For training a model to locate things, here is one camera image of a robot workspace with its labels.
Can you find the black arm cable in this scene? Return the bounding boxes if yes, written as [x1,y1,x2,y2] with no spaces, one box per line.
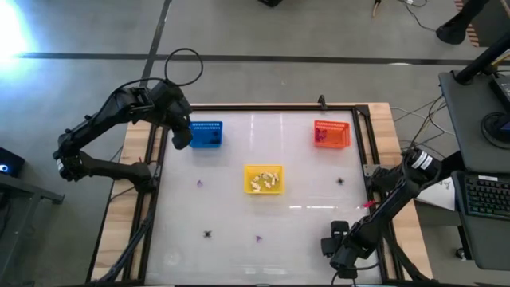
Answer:
[163,47,204,88]
[330,261,382,287]

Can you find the black chair base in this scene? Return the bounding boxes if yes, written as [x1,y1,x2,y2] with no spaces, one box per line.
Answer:
[435,0,493,45]

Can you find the black backlit keyboard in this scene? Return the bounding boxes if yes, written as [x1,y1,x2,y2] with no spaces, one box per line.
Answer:
[463,176,510,222]

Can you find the blue plastic basket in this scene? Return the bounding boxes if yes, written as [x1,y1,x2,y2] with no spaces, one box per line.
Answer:
[189,120,223,149]

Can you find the black monitor pole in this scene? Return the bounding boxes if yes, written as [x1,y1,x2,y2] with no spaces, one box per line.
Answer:
[453,30,510,86]

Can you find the grey metal stand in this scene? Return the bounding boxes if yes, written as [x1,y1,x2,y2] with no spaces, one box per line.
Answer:
[0,173,66,286]

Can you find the yellow plastic basket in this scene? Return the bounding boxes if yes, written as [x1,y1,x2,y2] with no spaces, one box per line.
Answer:
[243,164,285,195]

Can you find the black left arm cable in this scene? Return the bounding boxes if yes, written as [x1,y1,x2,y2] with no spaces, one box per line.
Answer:
[163,47,204,88]

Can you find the white paper sheet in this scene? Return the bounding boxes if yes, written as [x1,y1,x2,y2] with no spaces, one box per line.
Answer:
[416,177,457,212]

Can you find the round black stand base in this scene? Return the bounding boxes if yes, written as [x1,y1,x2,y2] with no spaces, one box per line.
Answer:
[480,112,510,144]

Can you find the grey desk panel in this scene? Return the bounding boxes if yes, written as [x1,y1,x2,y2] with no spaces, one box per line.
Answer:
[438,69,510,174]

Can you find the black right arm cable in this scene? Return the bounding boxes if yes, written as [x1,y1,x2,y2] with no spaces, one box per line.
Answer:
[330,261,382,287]

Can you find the orange plastic basket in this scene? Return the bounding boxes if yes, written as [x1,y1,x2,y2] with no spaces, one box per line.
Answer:
[313,120,352,150]

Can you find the grey keyboard desk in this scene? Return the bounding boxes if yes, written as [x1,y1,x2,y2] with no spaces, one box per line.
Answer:
[451,170,510,273]

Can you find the black diagonal beam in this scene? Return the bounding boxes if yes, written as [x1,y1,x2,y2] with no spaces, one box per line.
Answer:
[437,150,465,180]

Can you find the black device with blue light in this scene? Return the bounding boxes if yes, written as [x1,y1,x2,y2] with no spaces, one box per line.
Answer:
[0,146,26,179]

